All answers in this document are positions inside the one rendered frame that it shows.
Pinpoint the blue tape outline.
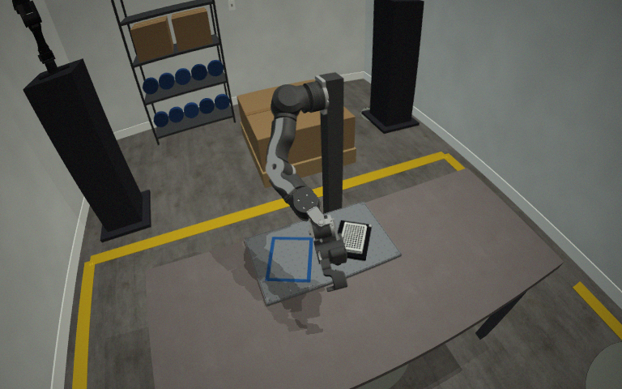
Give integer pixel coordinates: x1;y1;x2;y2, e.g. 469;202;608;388
265;237;313;282

